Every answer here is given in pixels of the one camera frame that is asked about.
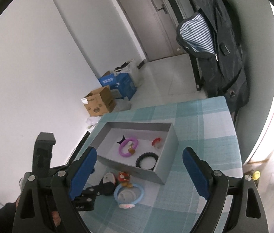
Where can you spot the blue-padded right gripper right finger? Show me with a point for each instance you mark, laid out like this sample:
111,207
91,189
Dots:
246,213

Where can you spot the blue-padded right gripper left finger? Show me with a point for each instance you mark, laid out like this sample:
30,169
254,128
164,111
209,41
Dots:
42,221

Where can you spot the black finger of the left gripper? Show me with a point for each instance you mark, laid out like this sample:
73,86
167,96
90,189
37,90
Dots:
88,196

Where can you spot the grey cardboard jewelry box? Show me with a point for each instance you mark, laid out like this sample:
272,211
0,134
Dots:
136,156

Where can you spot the person's left hand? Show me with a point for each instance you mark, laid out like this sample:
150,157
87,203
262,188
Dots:
55,214

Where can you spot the yellow-capped bottle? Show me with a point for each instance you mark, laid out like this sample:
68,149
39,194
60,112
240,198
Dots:
255,174

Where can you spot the red mushroom charm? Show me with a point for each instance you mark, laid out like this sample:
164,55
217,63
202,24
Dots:
123,177

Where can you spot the brown cardboard box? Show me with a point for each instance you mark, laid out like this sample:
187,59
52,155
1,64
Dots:
99,102

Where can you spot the red hair clip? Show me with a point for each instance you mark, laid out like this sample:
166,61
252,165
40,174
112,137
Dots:
157,143

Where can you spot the blue cardboard box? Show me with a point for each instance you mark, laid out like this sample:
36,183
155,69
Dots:
121,85

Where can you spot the white plastic bag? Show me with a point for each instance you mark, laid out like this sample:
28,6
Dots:
131,68

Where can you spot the dark hanging jacket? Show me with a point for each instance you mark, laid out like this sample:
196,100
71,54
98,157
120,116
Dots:
213,35

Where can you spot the grey room door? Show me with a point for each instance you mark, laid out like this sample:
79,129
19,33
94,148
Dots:
153,26

